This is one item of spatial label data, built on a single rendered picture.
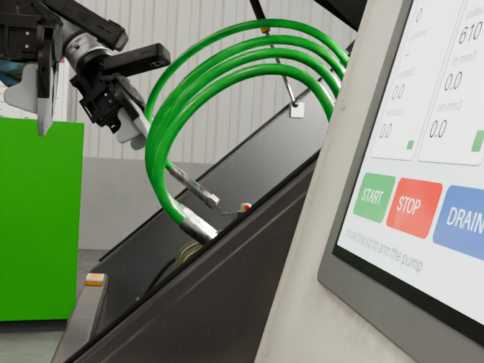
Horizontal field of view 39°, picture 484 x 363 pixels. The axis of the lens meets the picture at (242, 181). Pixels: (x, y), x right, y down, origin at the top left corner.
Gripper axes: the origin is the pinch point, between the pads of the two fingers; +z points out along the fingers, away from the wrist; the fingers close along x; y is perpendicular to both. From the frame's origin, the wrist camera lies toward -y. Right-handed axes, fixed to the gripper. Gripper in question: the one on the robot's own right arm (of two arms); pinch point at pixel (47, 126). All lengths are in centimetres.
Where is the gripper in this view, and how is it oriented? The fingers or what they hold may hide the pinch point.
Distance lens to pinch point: 93.3
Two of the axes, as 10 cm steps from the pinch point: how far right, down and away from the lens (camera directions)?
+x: 1.4, 0.6, -9.9
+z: -0.7, 10.0, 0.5
